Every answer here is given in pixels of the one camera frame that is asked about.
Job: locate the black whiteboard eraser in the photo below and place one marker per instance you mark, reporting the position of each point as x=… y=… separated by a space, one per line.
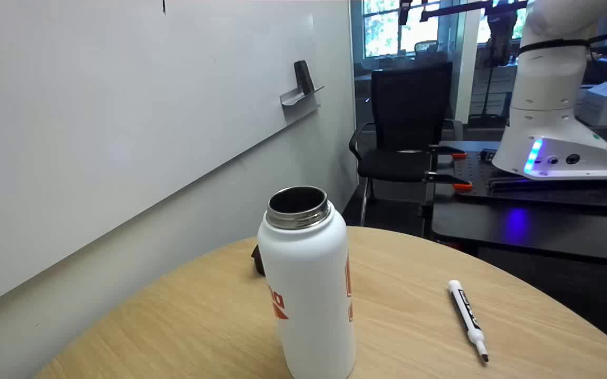
x=303 y=75

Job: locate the metal whiteboard tray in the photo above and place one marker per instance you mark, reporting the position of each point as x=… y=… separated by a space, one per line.
x=298 y=103

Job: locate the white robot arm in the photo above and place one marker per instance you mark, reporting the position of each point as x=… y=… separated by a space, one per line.
x=544 y=140

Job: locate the white black dry-erase marker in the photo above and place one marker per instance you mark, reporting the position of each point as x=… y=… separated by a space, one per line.
x=474 y=333

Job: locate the white whiteboard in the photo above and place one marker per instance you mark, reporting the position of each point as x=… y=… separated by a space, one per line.
x=113 y=105

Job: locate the black marker cap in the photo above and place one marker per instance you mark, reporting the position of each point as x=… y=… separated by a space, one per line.
x=258 y=264

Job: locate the white metal water bottle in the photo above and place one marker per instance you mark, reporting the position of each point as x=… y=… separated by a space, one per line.
x=305 y=249

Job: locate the black office chair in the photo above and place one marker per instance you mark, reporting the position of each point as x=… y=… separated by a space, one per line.
x=410 y=107

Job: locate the orange black lower clamp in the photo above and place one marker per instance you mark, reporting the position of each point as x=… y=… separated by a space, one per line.
x=457 y=184

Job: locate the orange black clamp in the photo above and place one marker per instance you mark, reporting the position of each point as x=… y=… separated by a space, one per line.
x=457 y=184
x=454 y=151

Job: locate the round wooden table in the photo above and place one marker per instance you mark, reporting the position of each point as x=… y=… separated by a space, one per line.
x=212 y=319

